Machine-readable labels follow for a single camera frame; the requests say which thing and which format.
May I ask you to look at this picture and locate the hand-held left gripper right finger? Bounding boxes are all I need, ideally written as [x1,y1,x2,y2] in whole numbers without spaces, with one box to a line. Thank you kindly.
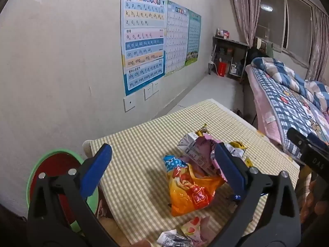
[206,143,302,247]

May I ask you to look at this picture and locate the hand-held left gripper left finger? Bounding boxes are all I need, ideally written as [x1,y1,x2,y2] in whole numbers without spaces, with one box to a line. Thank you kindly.
[26,143,121,247]

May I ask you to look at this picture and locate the pink and white carton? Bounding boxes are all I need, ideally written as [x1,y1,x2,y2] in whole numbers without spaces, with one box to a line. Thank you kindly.
[180,148,219,177]

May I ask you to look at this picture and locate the purple wrapper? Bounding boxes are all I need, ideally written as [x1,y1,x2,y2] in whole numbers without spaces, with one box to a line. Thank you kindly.
[195,133,229,183]

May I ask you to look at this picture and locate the orange snack bag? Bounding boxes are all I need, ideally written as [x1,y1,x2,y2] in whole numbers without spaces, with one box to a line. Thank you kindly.
[167,163,225,217]

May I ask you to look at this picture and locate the green bin with red inside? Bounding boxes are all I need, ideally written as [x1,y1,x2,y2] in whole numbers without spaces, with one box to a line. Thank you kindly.
[26,148,101,234]

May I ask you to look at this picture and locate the strawberry print wrapper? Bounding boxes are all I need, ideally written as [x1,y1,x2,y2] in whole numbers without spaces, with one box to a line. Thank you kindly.
[180,216,211,247]

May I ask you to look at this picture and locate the person's right hand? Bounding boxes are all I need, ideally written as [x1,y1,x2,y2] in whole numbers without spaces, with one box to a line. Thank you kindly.
[301,177,329,224]

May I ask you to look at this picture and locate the yellow wrapper with silver inside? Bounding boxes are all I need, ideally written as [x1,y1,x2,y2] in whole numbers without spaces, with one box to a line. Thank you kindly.
[226,141,249,160]

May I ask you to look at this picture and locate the yellow bear wrapper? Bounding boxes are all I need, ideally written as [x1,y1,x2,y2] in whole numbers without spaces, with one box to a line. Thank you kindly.
[195,124,209,136]

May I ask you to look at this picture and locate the white milk carton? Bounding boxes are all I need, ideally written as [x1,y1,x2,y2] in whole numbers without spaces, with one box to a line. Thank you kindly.
[177,132,206,160]

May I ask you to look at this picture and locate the blue snack bag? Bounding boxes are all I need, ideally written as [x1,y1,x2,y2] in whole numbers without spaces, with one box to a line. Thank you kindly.
[162,155,189,173]

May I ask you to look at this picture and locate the bed with plaid quilt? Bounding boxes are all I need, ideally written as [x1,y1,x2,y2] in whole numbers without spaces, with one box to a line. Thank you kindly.
[250,67,329,165]

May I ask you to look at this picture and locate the checked tablecloth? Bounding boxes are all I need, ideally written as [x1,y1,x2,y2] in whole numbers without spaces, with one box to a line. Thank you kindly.
[89,100,301,247]

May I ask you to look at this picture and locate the pink bed skirt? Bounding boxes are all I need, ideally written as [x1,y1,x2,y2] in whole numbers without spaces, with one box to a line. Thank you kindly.
[245,64,304,160]

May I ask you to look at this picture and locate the blue patchwork quilt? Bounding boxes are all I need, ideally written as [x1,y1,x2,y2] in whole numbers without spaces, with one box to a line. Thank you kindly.
[251,57,329,114]

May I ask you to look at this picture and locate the pink patterned curtain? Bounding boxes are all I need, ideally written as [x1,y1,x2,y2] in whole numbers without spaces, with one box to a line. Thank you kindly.
[306,6,329,83]
[229,0,261,47]

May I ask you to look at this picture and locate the dark cloth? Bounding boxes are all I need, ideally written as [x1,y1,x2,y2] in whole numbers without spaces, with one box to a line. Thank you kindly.
[248,44,273,58]

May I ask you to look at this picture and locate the dark shelf with red bin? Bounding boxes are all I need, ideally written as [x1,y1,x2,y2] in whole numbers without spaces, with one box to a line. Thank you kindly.
[212,36,251,84]

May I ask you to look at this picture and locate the window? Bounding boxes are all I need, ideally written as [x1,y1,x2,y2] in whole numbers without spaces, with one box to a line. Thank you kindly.
[256,0,315,67]

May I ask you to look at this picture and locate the blue letter wall poster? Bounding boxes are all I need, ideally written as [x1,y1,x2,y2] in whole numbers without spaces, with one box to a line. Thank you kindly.
[120,0,168,96]

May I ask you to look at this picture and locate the green grid wall poster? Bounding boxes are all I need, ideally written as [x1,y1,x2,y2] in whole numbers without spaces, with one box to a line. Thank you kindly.
[185,10,202,66]

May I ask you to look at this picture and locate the pale grid wall poster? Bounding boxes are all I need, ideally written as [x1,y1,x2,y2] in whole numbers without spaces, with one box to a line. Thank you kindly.
[164,0,191,77]

